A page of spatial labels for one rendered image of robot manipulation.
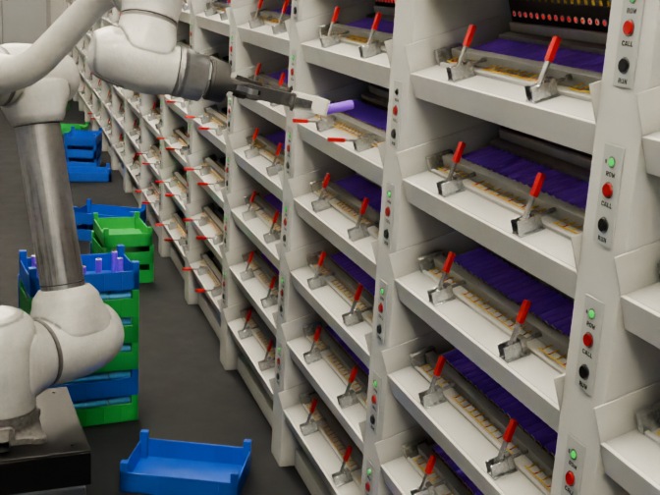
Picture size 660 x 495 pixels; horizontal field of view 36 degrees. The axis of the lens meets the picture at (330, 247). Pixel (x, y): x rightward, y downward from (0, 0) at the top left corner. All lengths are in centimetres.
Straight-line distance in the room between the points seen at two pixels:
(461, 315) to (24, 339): 98
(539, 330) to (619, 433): 28
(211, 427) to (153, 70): 144
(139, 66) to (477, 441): 86
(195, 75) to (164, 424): 143
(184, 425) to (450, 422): 138
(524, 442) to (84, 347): 110
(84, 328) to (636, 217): 143
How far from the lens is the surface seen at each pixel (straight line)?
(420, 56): 183
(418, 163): 185
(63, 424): 238
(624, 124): 124
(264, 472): 276
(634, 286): 125
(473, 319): 167
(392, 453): 203
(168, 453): 281
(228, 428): 299
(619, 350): 128
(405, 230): 188
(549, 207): 151
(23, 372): 225
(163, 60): 182
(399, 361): 195
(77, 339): 233
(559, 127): 137
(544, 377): 147
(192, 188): 393
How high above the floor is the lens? 127
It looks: 15 degrees down
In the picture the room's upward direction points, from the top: 3 degrees clockwise
